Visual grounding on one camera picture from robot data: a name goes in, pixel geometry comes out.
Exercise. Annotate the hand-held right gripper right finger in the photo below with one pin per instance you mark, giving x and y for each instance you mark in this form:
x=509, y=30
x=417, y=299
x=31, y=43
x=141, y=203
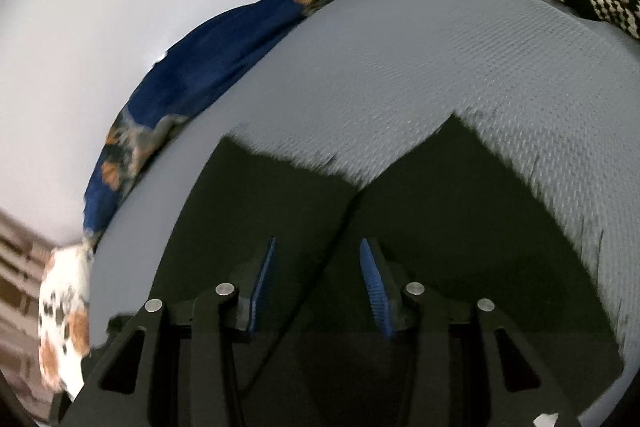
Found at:
x=375, y=288

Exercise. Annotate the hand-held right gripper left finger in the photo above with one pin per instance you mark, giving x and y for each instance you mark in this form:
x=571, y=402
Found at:
x=265, y=283

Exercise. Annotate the black pants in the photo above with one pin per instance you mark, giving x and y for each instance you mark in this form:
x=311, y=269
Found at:
x=450, y=207

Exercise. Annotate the white floral pillow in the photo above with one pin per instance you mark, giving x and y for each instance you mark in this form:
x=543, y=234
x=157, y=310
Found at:
x=62, y=307

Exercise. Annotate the navy floral pillow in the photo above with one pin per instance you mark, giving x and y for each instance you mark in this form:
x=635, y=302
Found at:
x=200, y=72

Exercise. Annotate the grey textured bed sheet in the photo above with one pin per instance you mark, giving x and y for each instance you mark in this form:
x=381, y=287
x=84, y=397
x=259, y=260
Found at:
x=400, y=57

